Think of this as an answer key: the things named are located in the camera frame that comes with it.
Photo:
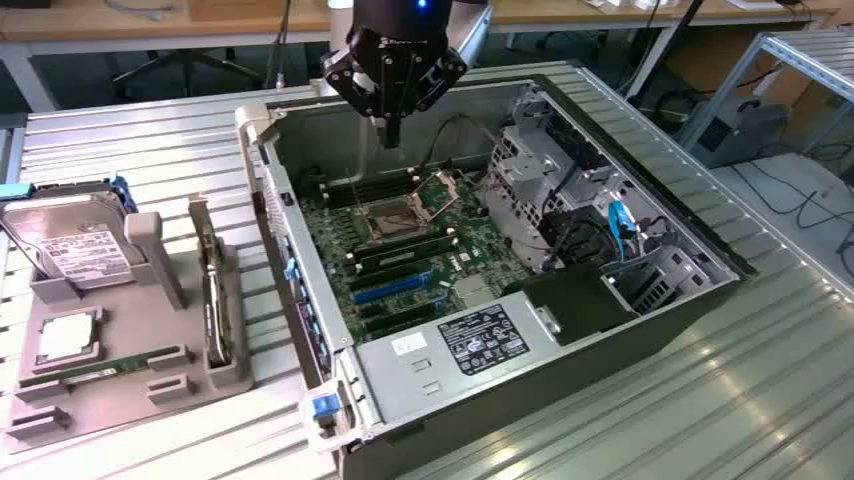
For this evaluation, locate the thin locking lever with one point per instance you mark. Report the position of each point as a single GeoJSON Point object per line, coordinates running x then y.
{"type": "Point", "coordinates": [355, 190]}

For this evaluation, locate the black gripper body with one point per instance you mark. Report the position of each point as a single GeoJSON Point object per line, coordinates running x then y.
{"type": "Point", "coordinates": [400, 25]}

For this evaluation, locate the blue case latch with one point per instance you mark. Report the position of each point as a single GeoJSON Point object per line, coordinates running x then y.
{"type": "Point", "coordinates": [323, 406]}

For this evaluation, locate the silver drive cage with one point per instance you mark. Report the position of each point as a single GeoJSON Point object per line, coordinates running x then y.
{"type": "Point", "coordinates": [527, 170]}

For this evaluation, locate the black plastic shroud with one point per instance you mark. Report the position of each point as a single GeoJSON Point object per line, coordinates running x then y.
{"type": "Point", "coordinates": [574, 300]}

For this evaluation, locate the silver CPU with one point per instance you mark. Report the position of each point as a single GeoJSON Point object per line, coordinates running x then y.
{"type": "Point", "coordinates": [67, 337]}

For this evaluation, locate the metal socket cover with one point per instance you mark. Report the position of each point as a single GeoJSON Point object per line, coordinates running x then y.
{"type": "Point", "coordinates": [434, 195]}

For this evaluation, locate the silver chipset heatsink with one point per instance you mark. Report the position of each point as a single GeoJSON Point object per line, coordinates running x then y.
{"type": "Point", "coordinates": [475, 291]}

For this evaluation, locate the black expansion slot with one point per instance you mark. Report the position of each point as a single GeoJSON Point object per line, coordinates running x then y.
{"type": "Point", "coordinates": [400, 316]}

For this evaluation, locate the aluminium profile frame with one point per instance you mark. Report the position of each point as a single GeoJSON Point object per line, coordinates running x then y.
{"type": "Point", "coordinates": [801, 55]}

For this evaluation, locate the blue expansion slot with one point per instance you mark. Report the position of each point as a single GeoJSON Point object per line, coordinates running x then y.
{"type": "Point", "coordinates": [394, 290]}

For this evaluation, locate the wooden desk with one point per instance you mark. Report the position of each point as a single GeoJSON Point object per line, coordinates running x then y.
{"type": "Point", "coordinates": [67, 20]}
{"type": "Point", "coordinates": [567, 12]}

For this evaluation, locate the black office chair base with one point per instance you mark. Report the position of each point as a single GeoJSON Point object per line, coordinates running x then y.
{"type": "Point", "coordinates": [554, 37]}
{"type": "Point", "coordinates": [187, 62]}

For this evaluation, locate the green RAM stick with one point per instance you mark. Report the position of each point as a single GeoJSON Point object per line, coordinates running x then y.
{"type": "Point", "coordinates": [100, 371]}

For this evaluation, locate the grey parts rack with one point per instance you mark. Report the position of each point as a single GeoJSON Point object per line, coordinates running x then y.
{"type": "Point", "coordinates": [134, 330]}

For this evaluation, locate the silver power supply unit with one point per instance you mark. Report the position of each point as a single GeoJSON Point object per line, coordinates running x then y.
{"type": "Point", "coordinates": [414, 385]}

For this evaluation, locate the silver hard disk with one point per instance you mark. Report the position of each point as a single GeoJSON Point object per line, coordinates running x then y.
{"type": "Point", "coordinates": [74, 240]}

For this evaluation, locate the green motherboard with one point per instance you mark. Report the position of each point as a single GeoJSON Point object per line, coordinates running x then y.
{"type": "Point", "coordinates": [494, 245]}

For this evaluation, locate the dark RAM stick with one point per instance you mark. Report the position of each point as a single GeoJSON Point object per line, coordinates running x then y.
{"type": "Point", "coordinates": [400, 257]}

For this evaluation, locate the CPU socket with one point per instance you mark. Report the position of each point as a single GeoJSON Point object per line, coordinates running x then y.
{"type": "Point", "coordinates": [394, 225]}

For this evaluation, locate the open dark PC case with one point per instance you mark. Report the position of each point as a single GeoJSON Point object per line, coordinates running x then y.
{"type": "Point", "coordinates": [601, 380]}

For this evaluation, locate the graphics card with black shroud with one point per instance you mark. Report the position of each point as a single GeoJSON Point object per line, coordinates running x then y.
{"type": "Point", "coordinates": [215, 300]}

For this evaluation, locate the blue card clip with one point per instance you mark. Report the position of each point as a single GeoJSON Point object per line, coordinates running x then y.
{"type": "Point", "coordinates": [290, 270]}

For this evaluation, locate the grey box appliance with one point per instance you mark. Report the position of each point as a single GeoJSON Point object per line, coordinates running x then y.
{"type": "Point", "coordinates": [747, 130]}

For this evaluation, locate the blue disk bracket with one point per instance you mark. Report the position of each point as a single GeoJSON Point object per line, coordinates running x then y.
{"type": "Point", "coordinates": [123, 192]}

